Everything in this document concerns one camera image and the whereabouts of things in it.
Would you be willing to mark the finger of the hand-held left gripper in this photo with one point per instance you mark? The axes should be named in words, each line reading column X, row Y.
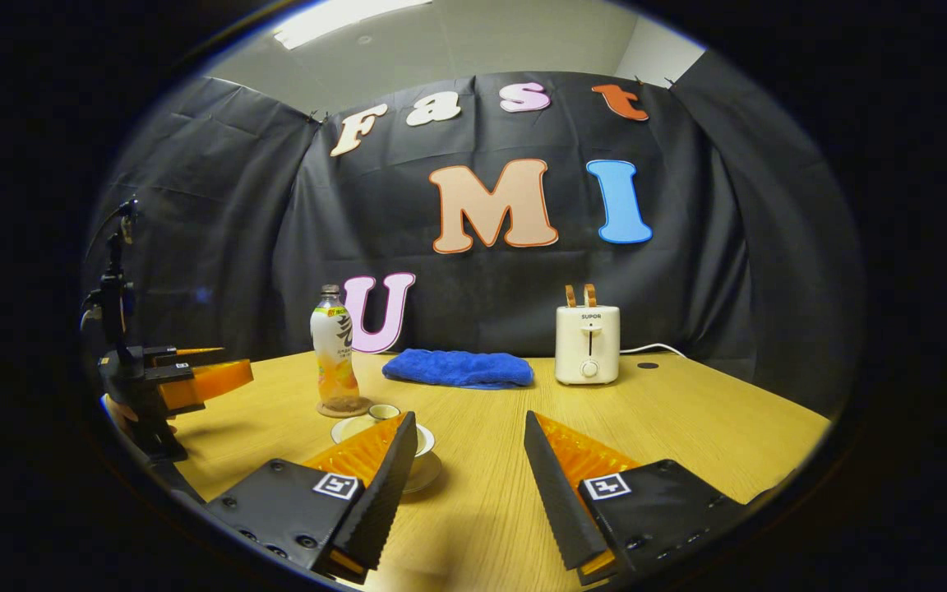
column 190, row 355
column 210, row 382

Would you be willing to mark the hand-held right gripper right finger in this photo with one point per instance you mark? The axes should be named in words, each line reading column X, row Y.
column 564, row 493

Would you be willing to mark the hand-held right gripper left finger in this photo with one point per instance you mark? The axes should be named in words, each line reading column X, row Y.
column 379, row 493

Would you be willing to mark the beige ceramic teacup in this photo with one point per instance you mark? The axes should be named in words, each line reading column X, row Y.
column 418, row 464

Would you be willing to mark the beige teacup lid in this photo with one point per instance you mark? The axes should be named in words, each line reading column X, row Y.
column 358, row 427

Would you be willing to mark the round brown coaster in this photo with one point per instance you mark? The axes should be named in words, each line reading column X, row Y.
column 354, row 409

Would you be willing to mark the white orange water bottle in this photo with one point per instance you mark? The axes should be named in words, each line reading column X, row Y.
column 335, row 353

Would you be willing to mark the beige ceramic saucer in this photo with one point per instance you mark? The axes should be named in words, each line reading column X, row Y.
column 428, row 481

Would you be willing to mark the blue towel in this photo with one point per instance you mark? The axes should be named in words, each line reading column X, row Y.
column 457, row 370

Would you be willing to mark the black backdrop cloth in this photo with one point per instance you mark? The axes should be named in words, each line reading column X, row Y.
column 227, row 214

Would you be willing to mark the cream toaster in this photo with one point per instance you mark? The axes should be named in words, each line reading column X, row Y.
column 587, row 345

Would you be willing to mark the toast slice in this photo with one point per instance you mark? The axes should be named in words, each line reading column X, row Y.
column 571, row 297
column 589, row 295

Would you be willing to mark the ceiling light panel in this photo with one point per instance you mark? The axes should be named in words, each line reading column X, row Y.
column 342, row 20

